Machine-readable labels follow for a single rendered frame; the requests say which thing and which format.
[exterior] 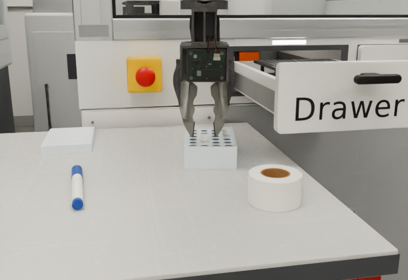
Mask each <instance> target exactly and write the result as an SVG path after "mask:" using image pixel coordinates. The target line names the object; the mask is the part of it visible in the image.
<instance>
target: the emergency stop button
mask: <svg viewBox="0 0 408 280"><path fill-rule="evenodd" d="M135 79H136V81H137V83H138V84H139V85H140V86H143V87H149V86H151V85H152V84H153V83H154V81H155V73H154V71H153V70H152V69H150V68H148V67H142V68H140V69H139V70H138V71H137V73H136V75H135Z"/></svg>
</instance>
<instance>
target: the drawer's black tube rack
mask: <svg viewBox="0 0 408 280"><path fill-rule="evenodd" d="M314 61H336V60H331V59H299V60H254V63H256V64H258V65H260V71H263V72H264V67H267V68H269V69H272V70H275V73H268V74H270V75H272V76H276V66H277V64H278V63H284V62H314Z"/></svg>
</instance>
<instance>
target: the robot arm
mask: <svg viewBox="0 0 408 280"><path fill-rule="evenodd" d="M180 9H191V14H192V15H191V16H190V18H189V29H190V34H191V41H185V42H181V44H180V59H176V67H175V71H174V75H173V85H174V90H175V93H176V96H177V99H178V106H179V109H180V113H181V116H182V120H183V124H184V125H185V128H186V130H187V131H188V133H189V134H190V136H191V137H193V136H194V126H195V121H194V119H193V114H194V112H195V108H194V105H193V102H194V99H195V97H196V96H197V86H196V85H195V84H194V83H193V82H215V83H214V84H213V85H212V86H211V96H212V97H213V99H214V101H215V104H214V108H213V111H214V114H215V119H214V121H213V125H214V136H215V137H216V136H218V135H219V133H220V131H221V130H222V128H223V125H224V124H225V120H226V116H227V113H228V109H229V106H230V99H231V96H232V93H233V90H234V86H235V74H234V71H233V67H232V59H229V44H228V43H227V42H223V41H220V17H219V15H217V10H218V9H228V1H225V0H182V1H180Z"/></svg>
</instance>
